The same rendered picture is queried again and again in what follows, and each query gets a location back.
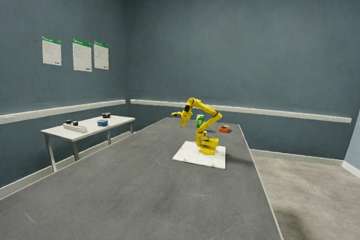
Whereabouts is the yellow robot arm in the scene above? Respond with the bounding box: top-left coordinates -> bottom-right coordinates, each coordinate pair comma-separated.
183,98 -> 222,155

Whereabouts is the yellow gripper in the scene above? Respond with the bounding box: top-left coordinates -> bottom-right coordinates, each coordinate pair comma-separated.
171,111 -> 193,128

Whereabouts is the green and yellow drink can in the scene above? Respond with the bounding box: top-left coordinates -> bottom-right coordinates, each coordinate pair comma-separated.
196,115 -> 205,129

